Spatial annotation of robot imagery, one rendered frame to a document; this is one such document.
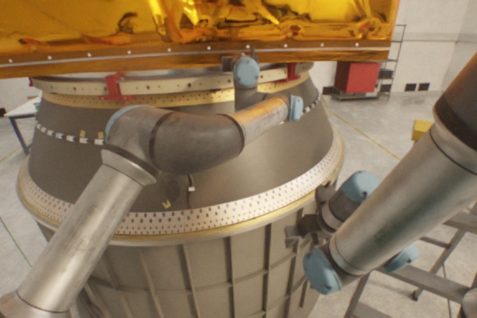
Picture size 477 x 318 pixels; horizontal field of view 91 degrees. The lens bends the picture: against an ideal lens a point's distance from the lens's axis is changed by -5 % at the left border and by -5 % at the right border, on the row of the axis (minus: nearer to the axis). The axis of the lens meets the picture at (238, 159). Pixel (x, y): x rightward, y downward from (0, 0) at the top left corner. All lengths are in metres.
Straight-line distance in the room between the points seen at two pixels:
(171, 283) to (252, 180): 0.63
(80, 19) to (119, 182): 0.75
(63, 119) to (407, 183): 1.28
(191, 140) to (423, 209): 0.32
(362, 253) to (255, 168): 0.76
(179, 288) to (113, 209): 0.93
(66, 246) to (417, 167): 0.49
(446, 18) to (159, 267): 8.98
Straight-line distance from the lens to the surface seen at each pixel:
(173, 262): 1.21
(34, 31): 1.20
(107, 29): 1.08
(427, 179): 0.29
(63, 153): 1.33
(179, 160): 0.43
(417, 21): 8.63
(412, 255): 0.55
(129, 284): 1.43
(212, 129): 0.43
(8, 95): 8.26
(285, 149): 1.19
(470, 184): 0.29
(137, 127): 0.48
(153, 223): 1.07
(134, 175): 0.48
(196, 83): 1.00
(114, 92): 1.07
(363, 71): 1.32
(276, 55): 1.11
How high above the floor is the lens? 1.89
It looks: 29 degrees down
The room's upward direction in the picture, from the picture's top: 2 degrees counter-clockwise
